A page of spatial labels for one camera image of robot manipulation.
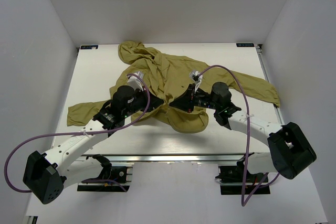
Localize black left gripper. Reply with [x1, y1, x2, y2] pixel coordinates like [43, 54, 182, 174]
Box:
[122, 86, 164, 119]

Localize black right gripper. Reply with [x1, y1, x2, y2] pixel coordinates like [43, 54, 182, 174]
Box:
[170, 83, 219, 113]

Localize olive yellow zip jacket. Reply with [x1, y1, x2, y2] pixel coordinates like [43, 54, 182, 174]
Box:
[66, 40, 280, 134]

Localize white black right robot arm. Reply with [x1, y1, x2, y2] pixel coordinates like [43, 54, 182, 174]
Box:
[170, 82, 317, 182]

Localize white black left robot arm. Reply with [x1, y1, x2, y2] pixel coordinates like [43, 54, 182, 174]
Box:
[23, 86, 164, 204]

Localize blue label sticker right corner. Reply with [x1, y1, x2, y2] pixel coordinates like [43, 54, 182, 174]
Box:
[236, 42, 255, 48]

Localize blue label sticker corner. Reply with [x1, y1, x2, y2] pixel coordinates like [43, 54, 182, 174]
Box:
[80, 45, 98, 50]
[236, 42, 255, 48]

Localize blue label sticker left corner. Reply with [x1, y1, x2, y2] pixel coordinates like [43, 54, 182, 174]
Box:
[80, 45, 98, 50]

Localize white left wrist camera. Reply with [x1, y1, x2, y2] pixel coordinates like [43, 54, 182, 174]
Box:
[127, 71, 144, 91]

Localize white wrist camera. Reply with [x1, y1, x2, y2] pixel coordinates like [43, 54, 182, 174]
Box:
[127, 71, 144, 91]
[189, 70, 203, 85]

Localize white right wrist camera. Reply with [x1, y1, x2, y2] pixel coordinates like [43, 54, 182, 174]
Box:
[189, 70, 203, 85]

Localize aluminium table front rail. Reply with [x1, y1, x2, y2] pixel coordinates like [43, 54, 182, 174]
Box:
[48, 152, 274, 164]

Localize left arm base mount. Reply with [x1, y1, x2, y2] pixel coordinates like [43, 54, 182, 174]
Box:
[77, 163, 133, 193]

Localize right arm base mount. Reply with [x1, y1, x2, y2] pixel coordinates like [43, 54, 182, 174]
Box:
[215, 166, 264, 195]

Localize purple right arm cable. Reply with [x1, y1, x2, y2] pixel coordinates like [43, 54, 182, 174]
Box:
[194, 64, 280, 207]

